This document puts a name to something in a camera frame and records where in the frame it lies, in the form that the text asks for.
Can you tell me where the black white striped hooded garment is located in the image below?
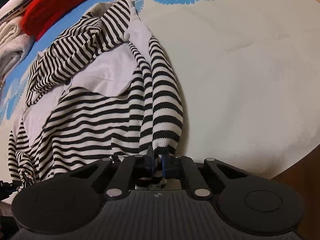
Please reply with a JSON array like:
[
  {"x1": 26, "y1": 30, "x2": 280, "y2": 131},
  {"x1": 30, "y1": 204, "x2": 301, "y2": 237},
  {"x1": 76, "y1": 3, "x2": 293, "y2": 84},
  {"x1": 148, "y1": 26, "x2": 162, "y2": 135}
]
[{"x1": 8, "y1": 0, "x2": 183, "y2": 190}]

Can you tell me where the cream folded quilt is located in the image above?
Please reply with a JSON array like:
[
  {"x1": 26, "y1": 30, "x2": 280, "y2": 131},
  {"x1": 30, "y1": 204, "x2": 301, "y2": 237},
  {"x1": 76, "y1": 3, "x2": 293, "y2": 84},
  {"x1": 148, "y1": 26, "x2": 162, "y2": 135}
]
[{"x1": 0, "y1": 16, "x2": 35, "y2": 82}]

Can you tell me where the blue white patterned bed sheet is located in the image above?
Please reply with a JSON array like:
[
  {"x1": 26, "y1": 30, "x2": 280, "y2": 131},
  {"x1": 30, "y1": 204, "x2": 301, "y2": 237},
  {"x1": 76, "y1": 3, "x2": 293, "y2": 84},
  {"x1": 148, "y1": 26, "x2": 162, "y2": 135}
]
[{"x1": 1, "y1": 0, "x2": 319, "y2": 183}]

